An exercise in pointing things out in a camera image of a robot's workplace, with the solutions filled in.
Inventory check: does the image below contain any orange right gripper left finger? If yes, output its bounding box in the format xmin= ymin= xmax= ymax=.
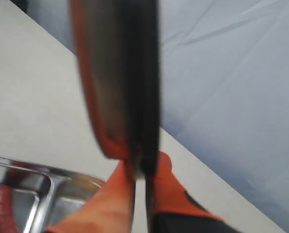
xmin=45 ymin=161 xmax=134 ymax=233

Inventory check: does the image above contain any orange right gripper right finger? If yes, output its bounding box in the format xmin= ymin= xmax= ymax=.
xmin=147 ymin=152 xmax=229 ymax=233

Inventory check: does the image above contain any steel two-compartment lunch box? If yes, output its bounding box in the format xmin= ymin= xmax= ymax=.
xmin=0 ymin=157 xmax=105 ymax=233

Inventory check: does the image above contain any red toy sausage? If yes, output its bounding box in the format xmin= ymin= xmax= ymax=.
xmin=0 ymin=185 xmax=19 ymax=233

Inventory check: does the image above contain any grey lunch box lid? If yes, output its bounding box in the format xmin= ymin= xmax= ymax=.
xmin=69 ymin=0 xmax=161 ymax=177

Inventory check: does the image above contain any white backdrop cloth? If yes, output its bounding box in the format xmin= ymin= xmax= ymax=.
xmin=11 ymin=0 xmax=289 ymax=221

